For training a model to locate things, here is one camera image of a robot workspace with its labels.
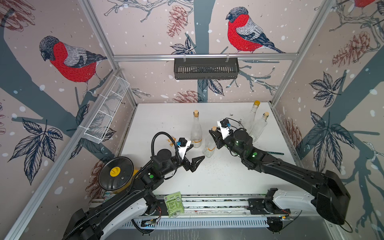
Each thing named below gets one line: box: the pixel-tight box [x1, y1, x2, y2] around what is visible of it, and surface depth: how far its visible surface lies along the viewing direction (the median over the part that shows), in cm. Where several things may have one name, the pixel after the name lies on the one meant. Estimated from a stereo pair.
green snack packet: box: [164, 191, 184, 218], surface depth 75 cm
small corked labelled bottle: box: [249, 112, 269, 143], surface depth 87 cm
